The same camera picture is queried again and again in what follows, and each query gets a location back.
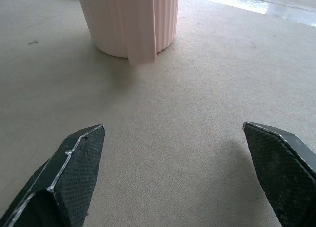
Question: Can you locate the pink ribbed plastic container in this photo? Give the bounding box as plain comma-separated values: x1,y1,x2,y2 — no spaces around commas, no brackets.
76,0,180,66

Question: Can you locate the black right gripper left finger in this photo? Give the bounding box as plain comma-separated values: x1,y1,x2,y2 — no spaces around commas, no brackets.
0,124,106,227

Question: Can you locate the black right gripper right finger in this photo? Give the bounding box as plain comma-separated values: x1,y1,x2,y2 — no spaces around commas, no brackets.
242,121,316,227

